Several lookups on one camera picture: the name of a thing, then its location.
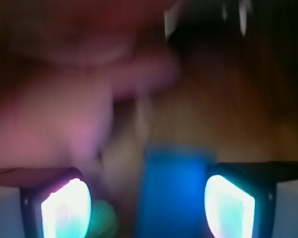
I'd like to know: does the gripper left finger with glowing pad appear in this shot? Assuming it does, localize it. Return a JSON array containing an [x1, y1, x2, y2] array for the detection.
[[0, 168, 91, 238]]

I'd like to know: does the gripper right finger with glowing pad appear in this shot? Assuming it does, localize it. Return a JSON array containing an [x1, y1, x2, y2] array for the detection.
[[205, 161, 298, 238]]

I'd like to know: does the blue wooden block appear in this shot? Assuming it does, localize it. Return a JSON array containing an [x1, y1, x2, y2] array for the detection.
[[134, 144, 215, 238]]

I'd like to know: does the pink plush toy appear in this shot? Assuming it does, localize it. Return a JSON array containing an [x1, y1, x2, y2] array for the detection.
[[0, 12, 178, 168]]

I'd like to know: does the green plush toy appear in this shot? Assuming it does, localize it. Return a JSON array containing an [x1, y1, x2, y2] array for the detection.
[[86, 200, 119, 238]]

